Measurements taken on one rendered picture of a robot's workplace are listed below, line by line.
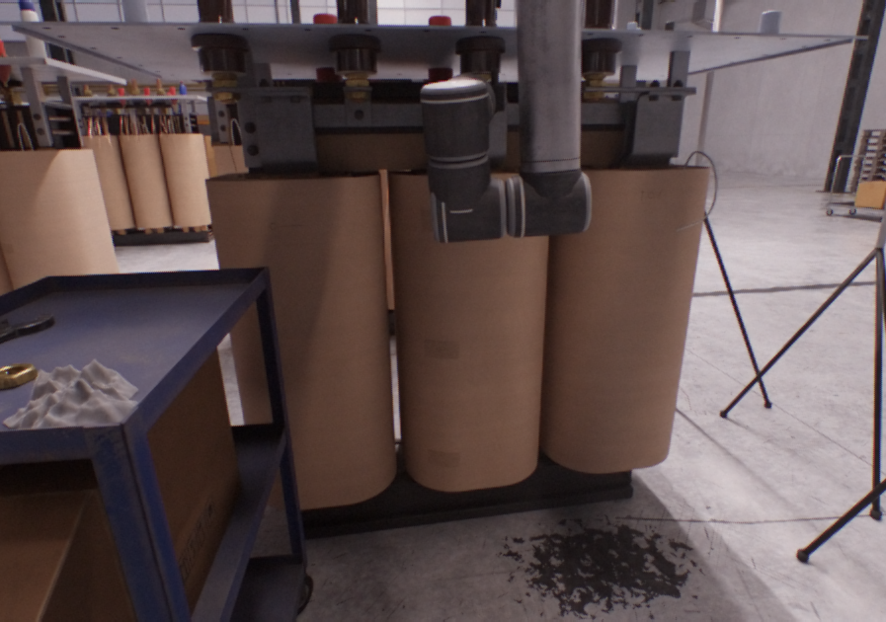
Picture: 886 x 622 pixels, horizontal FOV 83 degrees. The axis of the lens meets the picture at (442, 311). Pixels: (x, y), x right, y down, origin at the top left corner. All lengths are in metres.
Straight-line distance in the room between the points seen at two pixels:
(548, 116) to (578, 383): 0.84
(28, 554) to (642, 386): 1.35
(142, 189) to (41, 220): 3.84
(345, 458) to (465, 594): 0.49
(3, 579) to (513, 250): 1.05
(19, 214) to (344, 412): 2.32
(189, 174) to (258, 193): 5.68
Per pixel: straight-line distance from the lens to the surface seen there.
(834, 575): 1.90
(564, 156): 0.88
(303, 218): 1.19
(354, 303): 1.24
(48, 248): 3.28
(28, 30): 1.27
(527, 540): 1.69
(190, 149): 6.88
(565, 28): 0.89
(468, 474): 1.49
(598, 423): 1.54
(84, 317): 1.05
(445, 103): 0.83
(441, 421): 1.39
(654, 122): 1.41
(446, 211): 0.87
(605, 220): 1.35
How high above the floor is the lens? 1.15
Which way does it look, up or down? 19 degrees down
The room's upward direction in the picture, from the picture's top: 1 degrees counter-clockwise
